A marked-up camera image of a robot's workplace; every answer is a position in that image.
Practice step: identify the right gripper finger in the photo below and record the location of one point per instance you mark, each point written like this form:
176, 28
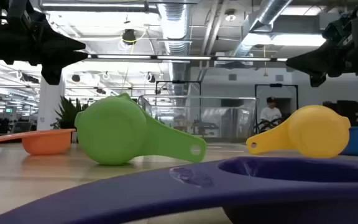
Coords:
319, 74
322, 56

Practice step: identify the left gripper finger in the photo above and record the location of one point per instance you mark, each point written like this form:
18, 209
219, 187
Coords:
54, 62
57, 43

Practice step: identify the yellow measuring cup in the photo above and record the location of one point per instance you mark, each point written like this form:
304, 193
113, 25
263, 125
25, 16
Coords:
315, 133

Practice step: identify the orange measuring cup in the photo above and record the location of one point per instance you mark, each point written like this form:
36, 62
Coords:
47, 143

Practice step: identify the green measuring cup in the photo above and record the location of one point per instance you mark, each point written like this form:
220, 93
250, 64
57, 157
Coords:
113, 130

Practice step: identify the dark blue measuring cup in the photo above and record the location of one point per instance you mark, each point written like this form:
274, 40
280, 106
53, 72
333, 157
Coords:
135, 193

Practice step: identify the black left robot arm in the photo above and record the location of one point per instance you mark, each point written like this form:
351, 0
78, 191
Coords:
17, 9

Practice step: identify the clear plastic basket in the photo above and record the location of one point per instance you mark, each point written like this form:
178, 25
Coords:
222, 118

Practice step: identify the white column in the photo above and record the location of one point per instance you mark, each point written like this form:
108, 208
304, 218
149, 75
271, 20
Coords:
50, 102

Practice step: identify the small succulent in dark pot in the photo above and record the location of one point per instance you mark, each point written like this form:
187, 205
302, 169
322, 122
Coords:
67, 112

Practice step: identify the black cabinet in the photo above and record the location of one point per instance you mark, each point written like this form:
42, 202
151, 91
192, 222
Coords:
357, 110

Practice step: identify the person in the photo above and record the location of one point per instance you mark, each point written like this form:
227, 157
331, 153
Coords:
270, 113

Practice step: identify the black ceiling device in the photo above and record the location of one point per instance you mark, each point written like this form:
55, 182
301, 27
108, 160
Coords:
129, 35

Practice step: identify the long ceiling light strip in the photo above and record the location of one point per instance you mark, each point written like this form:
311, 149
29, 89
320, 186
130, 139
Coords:
182, 57

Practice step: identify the black metal frame stand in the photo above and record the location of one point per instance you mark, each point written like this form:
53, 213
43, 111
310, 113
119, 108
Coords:
275, 85

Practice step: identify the silver ventilation duct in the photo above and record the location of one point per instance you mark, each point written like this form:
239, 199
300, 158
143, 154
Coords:
269, 12
174, 21

